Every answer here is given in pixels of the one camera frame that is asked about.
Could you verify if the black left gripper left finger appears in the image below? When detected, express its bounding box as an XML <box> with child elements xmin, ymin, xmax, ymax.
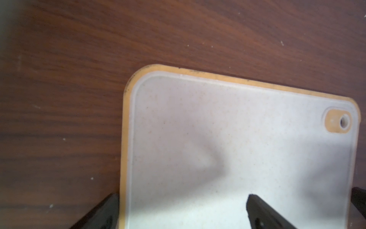
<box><xmin>70</xmin><ymin>193</ymin><xmax>119</xmax><ymax>229</ymax></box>

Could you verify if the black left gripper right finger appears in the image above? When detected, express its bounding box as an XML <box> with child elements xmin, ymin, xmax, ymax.
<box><xmin>246</xmin><ymin>194</ymin><xmax>296</xmax><ymax>229</ymax></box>

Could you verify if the cream cutting board orange rim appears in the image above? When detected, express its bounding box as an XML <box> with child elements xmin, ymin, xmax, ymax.
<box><xmin>118</xmin><ymin>65</ymin><xmax>361</xmax><ymax>229</ymax></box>

